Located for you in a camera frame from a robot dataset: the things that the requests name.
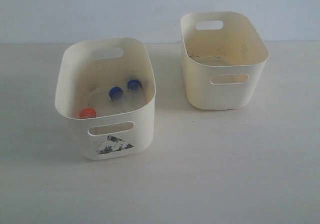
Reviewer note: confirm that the orange-capped clear tube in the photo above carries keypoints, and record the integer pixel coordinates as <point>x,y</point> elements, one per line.
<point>87,113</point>

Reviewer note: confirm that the cream plastic bin with sticker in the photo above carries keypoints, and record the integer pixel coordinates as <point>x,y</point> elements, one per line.
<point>88,71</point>

